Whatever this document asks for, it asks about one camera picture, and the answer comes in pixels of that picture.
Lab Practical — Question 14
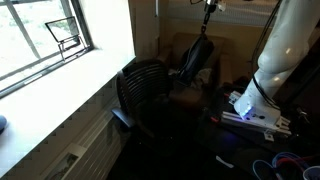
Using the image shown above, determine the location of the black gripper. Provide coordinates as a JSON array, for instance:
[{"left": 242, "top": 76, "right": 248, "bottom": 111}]
[{"left": 203, "top": 0, "right": 219, "bottom": 16}]

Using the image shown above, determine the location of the black cloth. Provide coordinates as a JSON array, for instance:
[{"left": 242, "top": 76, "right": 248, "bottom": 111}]
[{"left": 178, "top": 11, "right": 216, "bottom": 86}]

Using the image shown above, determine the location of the brown leather sofa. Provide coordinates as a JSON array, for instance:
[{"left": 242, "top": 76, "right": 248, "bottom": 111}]
[{"left": 158, "top": 31, "right": 234, "bottom": 112}]

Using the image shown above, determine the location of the black slatted office chair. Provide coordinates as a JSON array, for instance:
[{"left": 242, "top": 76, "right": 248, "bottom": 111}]
[{"left": 111, "top": 59, "right": 205, "bottom": 158}]

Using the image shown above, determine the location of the white textured window blind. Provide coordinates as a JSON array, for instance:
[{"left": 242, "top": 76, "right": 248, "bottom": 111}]
[{"left": 166, "top": 0, "right": 280, "bottom": 28}]

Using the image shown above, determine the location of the white crumpled towel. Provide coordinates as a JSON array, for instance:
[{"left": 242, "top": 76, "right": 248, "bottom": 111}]
[{"left": 193, "top": 67, "right": 214, "bottom": 89}]

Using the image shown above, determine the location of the black robot table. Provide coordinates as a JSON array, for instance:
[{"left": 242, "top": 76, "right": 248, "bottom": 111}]
[{"left": 193, "top": 83, "right": 320, "bottom": 180}]

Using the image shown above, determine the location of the black framed window stand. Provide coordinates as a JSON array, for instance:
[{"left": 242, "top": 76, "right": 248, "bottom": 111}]
[{"left": 44, "top": 15, "right": 94, "bottom": 63}]

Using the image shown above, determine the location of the white tape strip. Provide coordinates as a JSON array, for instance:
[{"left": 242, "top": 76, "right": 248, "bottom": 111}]
[{"left": 215, "top": 155, "right": 235, "bottom": 169}]

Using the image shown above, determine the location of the clear plastic cup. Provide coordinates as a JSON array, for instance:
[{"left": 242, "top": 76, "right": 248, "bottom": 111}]
[{"left": 302, "top": 165, "right": 320, "bottom": 180}]

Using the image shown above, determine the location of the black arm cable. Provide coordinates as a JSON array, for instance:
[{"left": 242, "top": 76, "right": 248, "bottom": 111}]
[{"left": 249, "top": 0, "right": 283, "bottom": 112}]

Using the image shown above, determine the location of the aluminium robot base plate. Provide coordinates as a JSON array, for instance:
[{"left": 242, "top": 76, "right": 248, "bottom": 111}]
[{"left": 219, "top": 89, "right": 294, "bottom": 143}]

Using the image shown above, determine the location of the blue and red cable bundle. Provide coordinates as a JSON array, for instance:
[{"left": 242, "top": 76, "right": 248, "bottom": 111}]
[{"left": 251, "top": 151, "right": 316, "bottom": 180}]

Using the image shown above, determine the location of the white wall heater unit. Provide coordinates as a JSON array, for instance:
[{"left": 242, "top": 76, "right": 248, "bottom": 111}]
[{"left": 39, "top": 99, "right": 130, "bottom": 180}]

